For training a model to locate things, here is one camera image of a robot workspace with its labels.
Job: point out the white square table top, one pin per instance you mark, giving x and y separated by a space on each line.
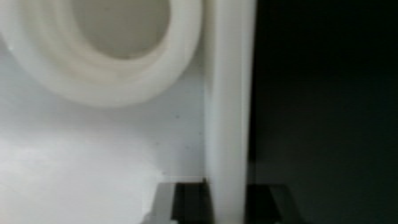
125 83

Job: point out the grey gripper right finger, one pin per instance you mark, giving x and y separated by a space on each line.
270 208

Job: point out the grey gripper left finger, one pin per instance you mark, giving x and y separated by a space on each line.
180 205

